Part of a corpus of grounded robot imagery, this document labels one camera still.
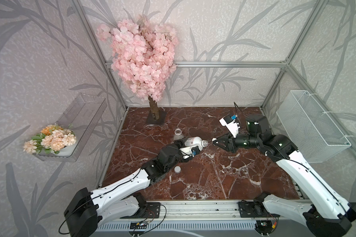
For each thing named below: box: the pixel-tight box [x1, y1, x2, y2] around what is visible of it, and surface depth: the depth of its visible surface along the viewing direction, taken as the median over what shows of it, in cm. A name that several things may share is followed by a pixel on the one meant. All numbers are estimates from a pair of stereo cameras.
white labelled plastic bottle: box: [183, 136, 209, 148], surface depth 69 cm
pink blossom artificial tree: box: [96, 15, 178, 121], surface depth 72 cm
